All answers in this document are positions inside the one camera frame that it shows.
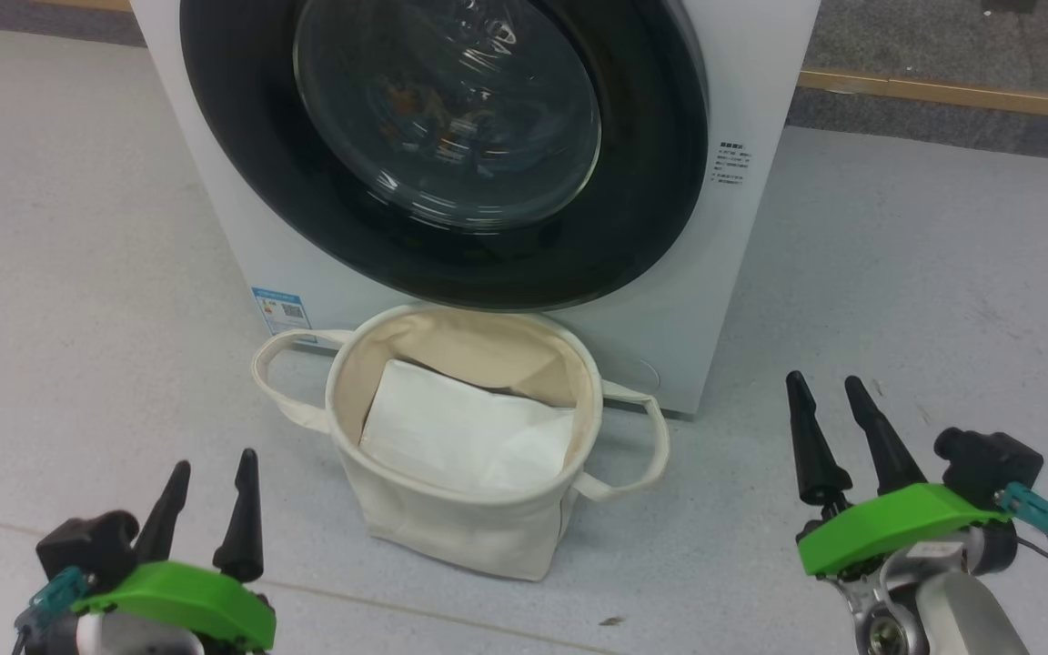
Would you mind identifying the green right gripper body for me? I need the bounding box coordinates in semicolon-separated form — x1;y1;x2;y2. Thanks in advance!
797;483;1012;577

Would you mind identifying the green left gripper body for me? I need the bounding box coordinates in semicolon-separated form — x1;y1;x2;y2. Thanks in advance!
69;561;277;651

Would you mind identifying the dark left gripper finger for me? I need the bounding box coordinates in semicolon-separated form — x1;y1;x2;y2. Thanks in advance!
135;460;191;563
213;448;265;583

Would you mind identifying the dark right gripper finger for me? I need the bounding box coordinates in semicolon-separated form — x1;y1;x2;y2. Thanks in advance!
785;371;852;506
844;376;928;497

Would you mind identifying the cream canvas laundry basket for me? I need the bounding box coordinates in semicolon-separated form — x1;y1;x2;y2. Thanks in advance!
251;305;670;583

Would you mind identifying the white front-loading washing machine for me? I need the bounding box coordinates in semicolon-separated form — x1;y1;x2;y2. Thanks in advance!
128;0;822;421

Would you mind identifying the blue energy label sticker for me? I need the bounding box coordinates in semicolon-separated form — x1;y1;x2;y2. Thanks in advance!
252;287;308;339

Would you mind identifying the white folded cloth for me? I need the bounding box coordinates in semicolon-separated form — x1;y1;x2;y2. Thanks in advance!
358;359;577;497

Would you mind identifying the teal left cable connector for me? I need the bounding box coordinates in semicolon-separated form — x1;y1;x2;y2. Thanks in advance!
28;569;88;629

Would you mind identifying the teal cable connector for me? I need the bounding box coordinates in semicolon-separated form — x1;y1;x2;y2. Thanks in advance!
997;482;1048;549
28;569;88;629

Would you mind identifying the teal right cable connector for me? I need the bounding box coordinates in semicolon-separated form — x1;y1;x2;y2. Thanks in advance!
997;482;1048;549

